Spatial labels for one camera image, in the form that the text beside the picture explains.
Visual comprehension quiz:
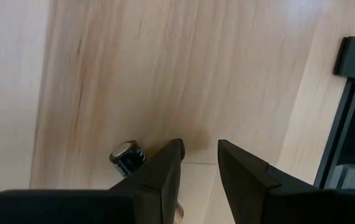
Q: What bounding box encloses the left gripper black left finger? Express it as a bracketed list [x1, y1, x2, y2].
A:
[0, 138, 186, 224]

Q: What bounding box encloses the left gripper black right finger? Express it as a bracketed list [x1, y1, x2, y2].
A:
[217, 139, 355, 224]

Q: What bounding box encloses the black silver-topped battery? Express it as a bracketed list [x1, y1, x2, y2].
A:
[108, 139, 148, 179]

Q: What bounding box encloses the black aluminium table frame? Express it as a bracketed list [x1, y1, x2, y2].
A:
[313, 0, 355, 190]

